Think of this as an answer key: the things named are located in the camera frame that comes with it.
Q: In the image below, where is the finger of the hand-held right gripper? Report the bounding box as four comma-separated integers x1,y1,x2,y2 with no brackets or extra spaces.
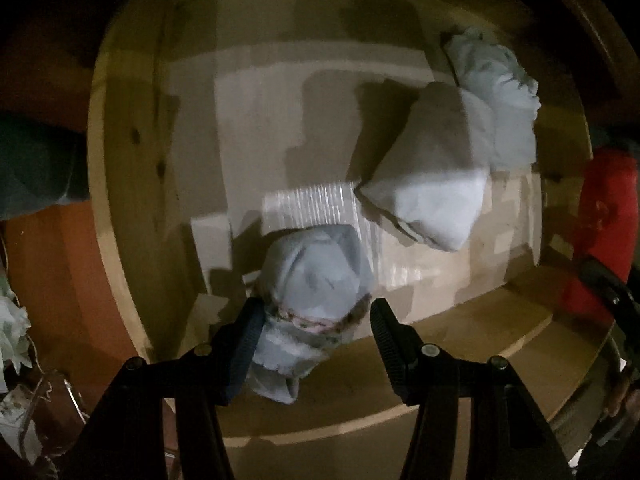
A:
577,257,640,326

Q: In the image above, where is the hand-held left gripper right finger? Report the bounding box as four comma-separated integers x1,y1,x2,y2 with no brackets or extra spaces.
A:
370,297,576,480

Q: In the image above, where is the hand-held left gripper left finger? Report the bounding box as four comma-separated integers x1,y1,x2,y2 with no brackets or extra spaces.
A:
75,297,266,480

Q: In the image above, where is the red cloth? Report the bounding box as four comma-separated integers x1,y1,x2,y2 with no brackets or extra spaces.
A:
562,147,636,321

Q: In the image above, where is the grey sock bundle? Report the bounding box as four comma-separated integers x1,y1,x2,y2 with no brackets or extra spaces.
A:
247,225,376,406

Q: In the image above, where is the wooden drawer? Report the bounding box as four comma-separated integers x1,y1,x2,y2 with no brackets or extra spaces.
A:
86,0,623,480

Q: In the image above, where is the white rolled underwear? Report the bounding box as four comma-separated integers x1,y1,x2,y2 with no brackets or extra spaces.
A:
355,81,496,253

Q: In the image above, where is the pale crumpled underwear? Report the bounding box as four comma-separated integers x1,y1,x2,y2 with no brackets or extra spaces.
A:
442,27,542,171

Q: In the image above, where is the white drawer liner paper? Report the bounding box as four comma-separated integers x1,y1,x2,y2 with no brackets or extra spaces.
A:
170,0,543,321

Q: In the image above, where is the person's right hand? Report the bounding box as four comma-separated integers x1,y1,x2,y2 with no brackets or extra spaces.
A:
602,367,638,418

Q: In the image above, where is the white crumpled cloth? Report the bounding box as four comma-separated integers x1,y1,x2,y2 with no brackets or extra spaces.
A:
0,260,33,376

